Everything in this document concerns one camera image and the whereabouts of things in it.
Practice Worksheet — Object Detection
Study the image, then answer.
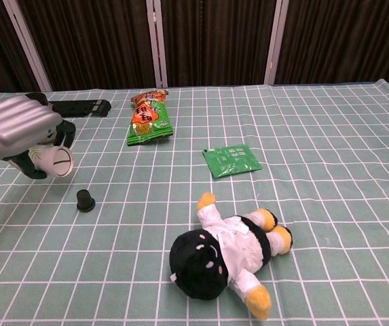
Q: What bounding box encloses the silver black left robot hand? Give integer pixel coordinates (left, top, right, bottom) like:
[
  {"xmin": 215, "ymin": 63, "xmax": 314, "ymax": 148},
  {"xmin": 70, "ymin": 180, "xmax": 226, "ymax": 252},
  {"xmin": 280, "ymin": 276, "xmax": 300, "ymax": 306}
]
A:
[{"xmin": 0, "ymin": 94, "xmax": 77, "ymax": 181}]

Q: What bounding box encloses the white paper cup green flower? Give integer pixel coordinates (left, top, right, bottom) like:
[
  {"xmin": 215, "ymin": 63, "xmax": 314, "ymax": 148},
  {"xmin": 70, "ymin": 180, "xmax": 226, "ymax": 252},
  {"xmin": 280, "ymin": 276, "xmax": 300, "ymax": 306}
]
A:
[{"xmin": 27, "ymin": 144, "xmax": 74, "ymax": 179}]

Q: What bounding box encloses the glass jar black lid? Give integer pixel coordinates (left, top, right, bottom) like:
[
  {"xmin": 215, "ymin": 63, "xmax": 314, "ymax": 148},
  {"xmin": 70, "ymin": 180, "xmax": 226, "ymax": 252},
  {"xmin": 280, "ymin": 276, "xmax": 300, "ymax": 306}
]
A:
[{"xmin": 25, "ymin": 92, "xmax": 50, "ymax": 107}]

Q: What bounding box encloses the black flat plastic stand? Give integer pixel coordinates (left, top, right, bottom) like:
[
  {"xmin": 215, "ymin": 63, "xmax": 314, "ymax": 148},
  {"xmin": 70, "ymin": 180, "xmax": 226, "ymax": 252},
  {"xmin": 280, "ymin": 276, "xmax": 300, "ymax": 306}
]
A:
[{"xmin": 47, "ymin": 98, "xmax": 113, "ymax": 120}]

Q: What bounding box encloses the small black cap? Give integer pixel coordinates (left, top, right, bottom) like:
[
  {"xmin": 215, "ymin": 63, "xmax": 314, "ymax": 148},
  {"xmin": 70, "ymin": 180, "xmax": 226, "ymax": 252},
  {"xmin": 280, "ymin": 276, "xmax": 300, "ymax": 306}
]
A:
[{"xmin": 75, "ymin": 189, "xmax": 96, "ymax": 214}]

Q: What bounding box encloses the green orange snack bag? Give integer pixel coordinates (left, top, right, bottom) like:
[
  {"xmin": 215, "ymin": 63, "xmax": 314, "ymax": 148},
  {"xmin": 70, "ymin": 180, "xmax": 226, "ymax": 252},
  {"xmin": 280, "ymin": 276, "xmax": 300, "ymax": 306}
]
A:
[{"xmin": 126, "ymin": 88, "xmax": 175, "ymax": 147}]

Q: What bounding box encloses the green flat sachet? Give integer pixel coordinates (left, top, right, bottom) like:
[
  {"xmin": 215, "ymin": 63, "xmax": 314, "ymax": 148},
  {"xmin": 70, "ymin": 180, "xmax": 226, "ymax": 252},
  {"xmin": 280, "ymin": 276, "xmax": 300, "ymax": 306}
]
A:
[{"xmin": 202, "ymin": 143, "xmax": 262, "ymax": 179}]

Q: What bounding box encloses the black plush toy white coat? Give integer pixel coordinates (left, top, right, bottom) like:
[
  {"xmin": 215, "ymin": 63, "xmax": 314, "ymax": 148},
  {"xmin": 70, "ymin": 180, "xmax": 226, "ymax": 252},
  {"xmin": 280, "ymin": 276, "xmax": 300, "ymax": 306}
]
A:
[{"xmin": 168, "ymin": 192, "xmax": 295, "ymax": 321}]

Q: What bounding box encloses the green checked tablecloth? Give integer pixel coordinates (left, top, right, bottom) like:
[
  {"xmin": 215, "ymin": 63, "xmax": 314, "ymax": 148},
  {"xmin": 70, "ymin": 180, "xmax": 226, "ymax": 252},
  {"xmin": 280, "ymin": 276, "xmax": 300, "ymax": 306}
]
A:
[{"xmin": 0, "ymin": 78, "xmax": 389, "ymax": 326}]

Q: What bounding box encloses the white screen frame post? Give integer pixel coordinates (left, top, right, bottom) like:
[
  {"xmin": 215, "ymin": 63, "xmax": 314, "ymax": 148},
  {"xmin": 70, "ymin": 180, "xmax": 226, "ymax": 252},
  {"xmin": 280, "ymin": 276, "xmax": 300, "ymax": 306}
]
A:
[
  {"xmin": 263, "ymin": 0, "xmax": 290, "ymax": 86},
  {"xmin": 145, "ymin": 0, "xmax": 169, "ymax": 88},
  {"xmin": 3, "ymin": 0, "xmax": 54, "ymax": 92}
]

